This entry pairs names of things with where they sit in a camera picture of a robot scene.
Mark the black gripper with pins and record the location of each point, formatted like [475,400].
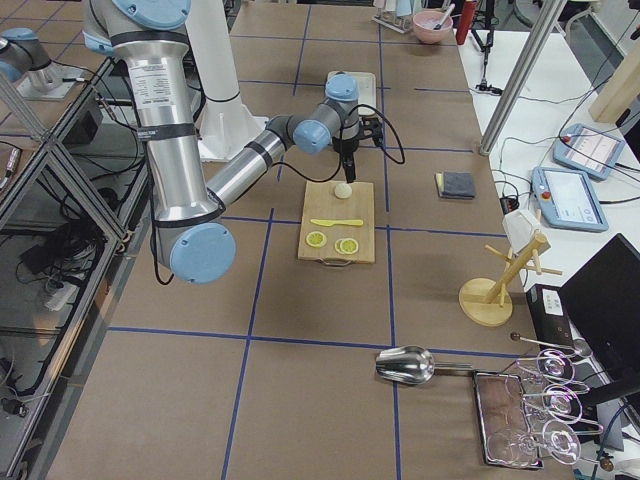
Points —
[346,145]

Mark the beige round bun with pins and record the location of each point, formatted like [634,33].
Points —
[343,191]

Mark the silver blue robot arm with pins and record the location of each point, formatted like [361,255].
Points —
[153,38]

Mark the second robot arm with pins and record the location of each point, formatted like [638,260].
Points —
[26,63]

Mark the pink bowl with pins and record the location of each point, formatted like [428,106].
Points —
[429,28]

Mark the yellow plastic knife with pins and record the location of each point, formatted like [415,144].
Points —
[337,222]

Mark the wooden cutting board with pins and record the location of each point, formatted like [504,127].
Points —
[337,230]

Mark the lemon slice right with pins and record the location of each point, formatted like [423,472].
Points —
[346,246]

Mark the lemon slice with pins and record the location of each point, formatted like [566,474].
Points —
[346,246]
[316,239]

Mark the lemon slice left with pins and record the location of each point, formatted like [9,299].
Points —
[316,239]

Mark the white printed tray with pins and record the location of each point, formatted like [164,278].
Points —
[366,87]

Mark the grey yellow sponge cloth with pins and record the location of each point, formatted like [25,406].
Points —
[455,185]

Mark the wooden mug tree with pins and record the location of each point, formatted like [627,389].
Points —
[486,301]

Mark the red bottle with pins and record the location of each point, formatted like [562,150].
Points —
[465,21]

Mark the black tripod stand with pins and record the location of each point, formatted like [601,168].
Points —
[485,46]

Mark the metal scoop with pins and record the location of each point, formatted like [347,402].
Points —
[415,365]

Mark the blue teach pendant near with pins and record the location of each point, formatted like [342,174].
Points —
[567,199]

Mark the blue teach pendant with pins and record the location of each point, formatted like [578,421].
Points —
[584,148]
[567,199]

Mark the blue teach pendant far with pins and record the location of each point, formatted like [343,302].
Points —
[584,148]

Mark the black small computer box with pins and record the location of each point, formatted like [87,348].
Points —
[551,323]

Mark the black monitor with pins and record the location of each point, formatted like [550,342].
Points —
[602,301]

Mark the metal tray with glasses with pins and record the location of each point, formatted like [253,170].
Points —
[499,406]

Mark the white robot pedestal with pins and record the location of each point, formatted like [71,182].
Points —
[225,124]

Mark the aluminium frame post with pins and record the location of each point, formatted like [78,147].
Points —
[527,59]

